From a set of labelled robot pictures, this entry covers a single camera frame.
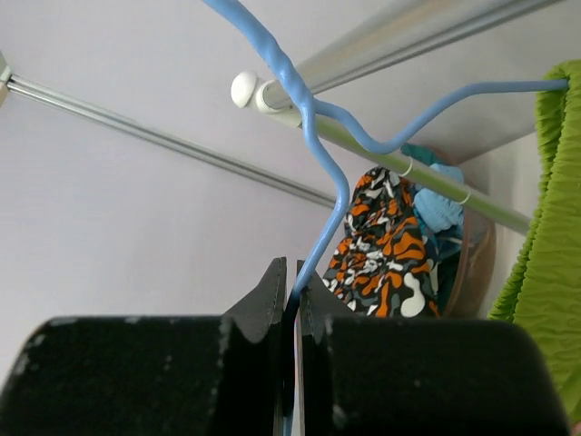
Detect light blue hanger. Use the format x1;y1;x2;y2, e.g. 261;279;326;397
206;1;568;435

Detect pink translucent plastic basin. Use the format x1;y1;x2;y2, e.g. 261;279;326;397
438;207;496;319

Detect orange blue patterned shorts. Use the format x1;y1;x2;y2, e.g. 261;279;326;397
419;222;463;315

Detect lime green shorts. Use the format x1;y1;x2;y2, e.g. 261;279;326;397
488;60;580;423

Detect teal green shorts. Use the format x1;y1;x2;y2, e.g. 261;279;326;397
400;144;445;166

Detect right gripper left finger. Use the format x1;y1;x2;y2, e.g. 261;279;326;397
1;257;287;435

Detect light blue shorts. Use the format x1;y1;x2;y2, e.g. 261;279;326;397
413;183;464;233

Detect orange grey camouflage shorts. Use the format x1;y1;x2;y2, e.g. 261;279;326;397
322;167;439;318

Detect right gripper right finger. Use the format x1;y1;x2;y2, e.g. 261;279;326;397
297;276;571;435

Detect metal clothes rack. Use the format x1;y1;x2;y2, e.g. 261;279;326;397
230;0;564;235

